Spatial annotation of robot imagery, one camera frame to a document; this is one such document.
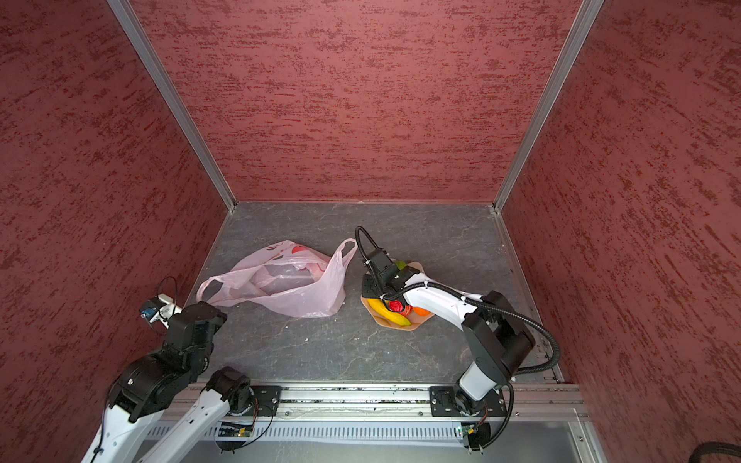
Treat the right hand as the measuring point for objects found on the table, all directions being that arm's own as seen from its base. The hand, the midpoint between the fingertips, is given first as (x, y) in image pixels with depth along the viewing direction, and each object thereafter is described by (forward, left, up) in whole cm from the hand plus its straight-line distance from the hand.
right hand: (366, 294), depth 87 cm
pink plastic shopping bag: (+11, +28, -5) cm, 30 cm away
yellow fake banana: (-4, -4, 0) cm, 6 cm away
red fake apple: (-4, -9, 0) cm, 10 cm away
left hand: (-10, +37, +14) cm, 41 cm away
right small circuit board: (-35, -26, -8) cm, 44 cm away
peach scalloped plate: (-8, -15, -3) cm, 17 cm away
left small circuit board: (-33, +34, -9) cm, 48 cm away
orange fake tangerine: (-6, -16, 0) cm, 17 cm away
